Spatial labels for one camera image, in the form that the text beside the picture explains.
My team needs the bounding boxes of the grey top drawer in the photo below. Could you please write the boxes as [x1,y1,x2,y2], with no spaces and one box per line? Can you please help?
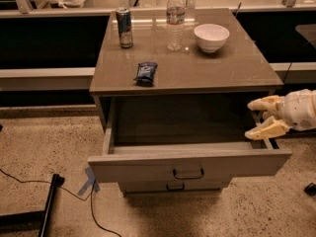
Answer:
[89,95,291,184]

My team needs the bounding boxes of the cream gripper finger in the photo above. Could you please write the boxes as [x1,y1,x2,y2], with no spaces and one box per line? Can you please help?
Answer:
[245,116,291,140]
[247,95,283,113]

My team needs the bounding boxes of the black caster far right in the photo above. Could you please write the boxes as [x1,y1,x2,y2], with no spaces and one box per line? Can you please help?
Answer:
[304,183,316,197]

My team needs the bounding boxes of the grey drawer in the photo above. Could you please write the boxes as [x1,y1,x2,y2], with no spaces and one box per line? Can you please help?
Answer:
[89,95,291,184]
[118,181,229,195]

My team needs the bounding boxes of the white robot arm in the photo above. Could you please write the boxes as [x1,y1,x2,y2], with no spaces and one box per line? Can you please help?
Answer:
[245,89,316,140]

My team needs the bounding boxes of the silver blue drink can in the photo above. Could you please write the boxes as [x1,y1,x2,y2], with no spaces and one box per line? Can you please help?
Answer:
[116,7,133,48]

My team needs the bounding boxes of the dark blue snack packet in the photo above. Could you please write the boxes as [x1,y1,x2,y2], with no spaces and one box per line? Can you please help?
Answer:
[134,62,158,87]

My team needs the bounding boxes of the white ceramic bowl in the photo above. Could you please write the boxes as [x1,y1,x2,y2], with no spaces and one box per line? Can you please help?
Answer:
[194,24,230,53]

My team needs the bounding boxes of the black floor cable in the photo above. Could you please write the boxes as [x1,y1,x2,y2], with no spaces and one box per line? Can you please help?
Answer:
[0,168,122,237]

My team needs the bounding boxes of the black metal stand left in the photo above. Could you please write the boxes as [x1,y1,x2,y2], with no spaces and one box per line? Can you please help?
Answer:
[0,174,64,237]

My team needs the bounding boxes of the grey bottom drawer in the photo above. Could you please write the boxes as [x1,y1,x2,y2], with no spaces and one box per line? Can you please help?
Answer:
[118,181,229,195]

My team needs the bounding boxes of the blue tape cross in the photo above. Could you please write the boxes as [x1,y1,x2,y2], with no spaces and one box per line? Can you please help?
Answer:
[77,167,100,196]

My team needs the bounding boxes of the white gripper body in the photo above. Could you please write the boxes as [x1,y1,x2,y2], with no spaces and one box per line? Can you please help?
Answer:
[277,89,316,131]

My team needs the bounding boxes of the grey drawer cabinet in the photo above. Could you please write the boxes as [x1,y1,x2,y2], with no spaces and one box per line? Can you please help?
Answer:
[89,7,284,198]

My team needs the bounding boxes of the clear plastic water bottle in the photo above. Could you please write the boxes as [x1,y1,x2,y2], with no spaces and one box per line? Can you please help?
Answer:
[166,0,185,51]

